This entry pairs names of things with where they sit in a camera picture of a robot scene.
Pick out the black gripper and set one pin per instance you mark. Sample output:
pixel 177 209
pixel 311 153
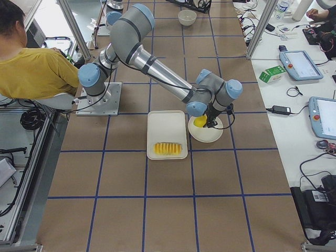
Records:
pixel 213 114

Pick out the yellow lemon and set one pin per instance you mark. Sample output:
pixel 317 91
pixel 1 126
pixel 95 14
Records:
pixel 200 121

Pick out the white ceramic bowl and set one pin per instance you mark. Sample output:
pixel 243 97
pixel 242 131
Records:
pixel 187 17

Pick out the cream shallow plate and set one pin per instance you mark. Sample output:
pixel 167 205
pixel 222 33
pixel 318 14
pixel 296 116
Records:
pixel 205 134

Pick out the cream rectangular tray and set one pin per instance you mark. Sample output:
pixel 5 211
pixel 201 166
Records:
pixel 166 126

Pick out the sliced yellow mango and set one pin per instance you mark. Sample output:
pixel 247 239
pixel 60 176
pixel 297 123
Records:
pixel 167 148

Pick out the black power adapter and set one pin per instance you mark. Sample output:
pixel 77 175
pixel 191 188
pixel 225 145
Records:
pixel 281 110

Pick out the green white carton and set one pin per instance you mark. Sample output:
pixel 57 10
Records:
pixel 272 74

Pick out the upper teach pendant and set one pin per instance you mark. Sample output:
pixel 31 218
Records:
pixel 299 65

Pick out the teach pendant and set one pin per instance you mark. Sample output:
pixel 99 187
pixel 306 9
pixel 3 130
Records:
pixel 299 65
pixel 322 117

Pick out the black dish rack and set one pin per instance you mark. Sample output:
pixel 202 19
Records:
pixel 202 6

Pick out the lower teach pendant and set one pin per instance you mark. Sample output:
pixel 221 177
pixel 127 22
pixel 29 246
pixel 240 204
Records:
pixel 322 117

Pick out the person in yellow shirt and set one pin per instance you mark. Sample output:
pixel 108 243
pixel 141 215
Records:
pixel 31 73

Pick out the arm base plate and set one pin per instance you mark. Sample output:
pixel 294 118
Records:
pixel 103 105

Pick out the aluminium frame post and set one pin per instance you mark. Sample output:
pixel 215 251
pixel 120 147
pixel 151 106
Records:
pixel 265 16

